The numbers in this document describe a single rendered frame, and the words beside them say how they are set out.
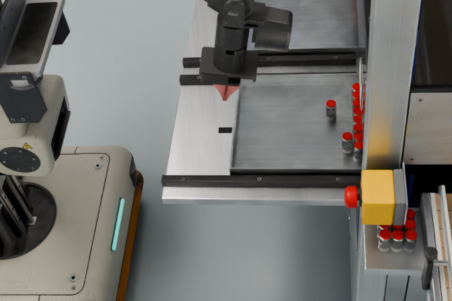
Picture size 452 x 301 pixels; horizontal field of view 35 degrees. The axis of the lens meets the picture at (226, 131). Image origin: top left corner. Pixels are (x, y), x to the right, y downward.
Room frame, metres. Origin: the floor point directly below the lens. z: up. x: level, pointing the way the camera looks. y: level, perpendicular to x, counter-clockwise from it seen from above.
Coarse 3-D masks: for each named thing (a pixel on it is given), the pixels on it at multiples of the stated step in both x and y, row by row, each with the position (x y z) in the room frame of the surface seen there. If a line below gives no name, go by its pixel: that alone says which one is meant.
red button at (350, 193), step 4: (348, 188) 0.69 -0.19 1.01; (352, 188) 0.69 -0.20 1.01; (356, 188) 0.69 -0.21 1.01; (344, 192) 0.69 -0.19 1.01; (348, 192) 0.68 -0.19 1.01; (352, 192) 0.68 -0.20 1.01; (356, 192) 0.68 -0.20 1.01; (344, 196) 0.68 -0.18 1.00; (348, 196) 0.68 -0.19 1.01; (352, 196) 0.67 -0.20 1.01; (356, 196) 0.67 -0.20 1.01; (344, 200) 0.68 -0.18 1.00; (348, 200) 0.67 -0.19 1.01; (352, 200) 0.67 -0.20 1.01; (356, 200) 0.67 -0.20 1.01; (348, 204) 0.67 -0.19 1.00; (352, 204) 0.67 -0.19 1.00; (356, 204) 0.66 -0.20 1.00
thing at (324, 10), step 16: (256, 0) 1.39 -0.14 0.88; (272, 0) 1.38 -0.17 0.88; (288, 0) 1.37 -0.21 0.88; (304, 0) 1.36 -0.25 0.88; (320, 0) 1.35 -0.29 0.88; (336, 0) 1.34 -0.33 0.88; (352, 0) 1.33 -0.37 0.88; (304, 16) 1.30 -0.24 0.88; (320, 16) 1.29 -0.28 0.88; (336, 16) 1.28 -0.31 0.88; (352, 16) 1.27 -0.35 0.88; (304, 32) 1.24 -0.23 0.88; (320, 32) 1.23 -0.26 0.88; (336, 32) 1.22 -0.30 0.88; (352, 32) 1.21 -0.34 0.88; (256, 48) 1.18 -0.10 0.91; (304, 48) 1.15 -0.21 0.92; (320, 48) 1.15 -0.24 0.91; (336, 48) 1.14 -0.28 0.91; (352, 48) 1.13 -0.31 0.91
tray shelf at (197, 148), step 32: (192, 32) 1.32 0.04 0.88; (352, 64) 1.11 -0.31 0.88; (192, 96) 1.10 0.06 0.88; (192, 128) 1.01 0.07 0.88; (192, 160) 0.92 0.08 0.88; (224, 160) 0.91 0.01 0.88; (192, 192) 0.84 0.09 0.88; (224, 192) 0.83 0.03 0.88; (256, 192) 0.81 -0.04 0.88; (288, 192) 0.80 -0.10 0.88; (320, 192) 0.78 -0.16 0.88
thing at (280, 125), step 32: (256, 96) 1.07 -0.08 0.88; (288, 96) 1.05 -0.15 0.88; (320, 96) 1.03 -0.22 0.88; (256, 128) 0.97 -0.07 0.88; (288, 128) 0.96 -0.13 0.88; (320, 128) 0.94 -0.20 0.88; (256, 160) 0.89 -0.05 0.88; (288, 160) 0.87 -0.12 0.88; (320, 160) 0.86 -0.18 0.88; (352, 160) 0.85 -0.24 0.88
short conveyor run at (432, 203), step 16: (432, 208) 0.67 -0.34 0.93; (448, 208) 0.67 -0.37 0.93; (432, 224) 0.64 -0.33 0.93; (448, 224) 0.61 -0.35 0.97; (432, 240) 0.61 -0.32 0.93; (448, 240) 0.58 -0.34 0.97; (432, 256) 0.54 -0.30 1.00; (448, 256) 0.55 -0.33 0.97; (432, 272) 0.55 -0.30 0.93; (448, 272) 0.53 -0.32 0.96; (432, 288) 0.52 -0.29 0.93; (448, 288) 0.51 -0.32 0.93
